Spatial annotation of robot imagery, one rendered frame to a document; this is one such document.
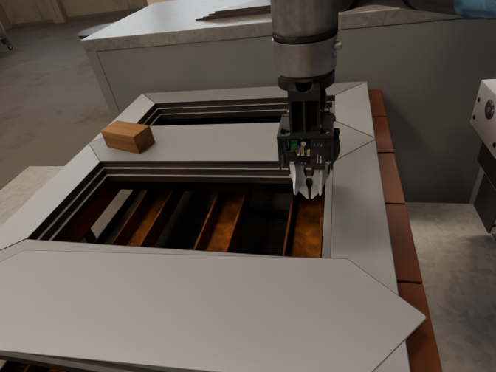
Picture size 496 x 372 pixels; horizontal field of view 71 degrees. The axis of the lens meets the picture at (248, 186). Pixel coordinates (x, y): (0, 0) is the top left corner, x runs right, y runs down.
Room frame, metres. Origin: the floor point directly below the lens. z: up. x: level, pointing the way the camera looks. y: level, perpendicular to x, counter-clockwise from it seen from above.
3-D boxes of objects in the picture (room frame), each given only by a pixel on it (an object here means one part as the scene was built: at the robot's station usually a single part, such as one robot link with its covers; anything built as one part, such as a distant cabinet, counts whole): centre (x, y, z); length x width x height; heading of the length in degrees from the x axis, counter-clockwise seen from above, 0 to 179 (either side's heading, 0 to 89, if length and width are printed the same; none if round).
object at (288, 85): (0.42, -0.09, 1.07); 0.09 x 0.08 x 0.12; 163
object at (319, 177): (0.42, -0.11, 0.96); 0.06 x 0.03 x 0.09; 163
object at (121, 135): (0.83, 0.28, 0.89); 0.12 x 0.06 x 0.05; 55
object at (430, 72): (1.10, -0.16, 0.51); 1.30 x 0.04 x 1.01; 72
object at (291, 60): (0.43, -0.10, 1.15); 0.08 x 0.08 x 0.05
